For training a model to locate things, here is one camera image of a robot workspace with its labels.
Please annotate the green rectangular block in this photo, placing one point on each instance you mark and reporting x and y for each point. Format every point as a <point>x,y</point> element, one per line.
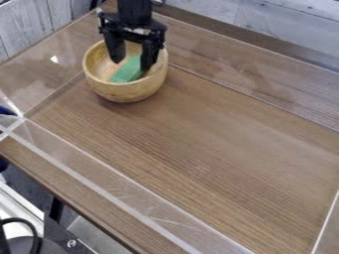
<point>130,71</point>

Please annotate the black metal bracket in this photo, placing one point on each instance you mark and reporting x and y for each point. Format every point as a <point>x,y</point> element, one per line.
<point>59,241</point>

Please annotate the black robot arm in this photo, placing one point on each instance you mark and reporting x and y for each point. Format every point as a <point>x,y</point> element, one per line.
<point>134,12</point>

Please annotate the light wooden bowl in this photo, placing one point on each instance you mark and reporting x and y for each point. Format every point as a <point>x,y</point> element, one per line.
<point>101,68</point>

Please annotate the clear acrylic tray wall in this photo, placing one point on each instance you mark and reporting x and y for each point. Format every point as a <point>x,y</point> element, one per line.
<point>219,166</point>

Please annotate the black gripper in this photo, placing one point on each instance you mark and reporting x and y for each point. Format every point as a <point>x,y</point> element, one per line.
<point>117,32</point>

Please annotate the black table leg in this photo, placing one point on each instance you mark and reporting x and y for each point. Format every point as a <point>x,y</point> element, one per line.
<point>56,210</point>

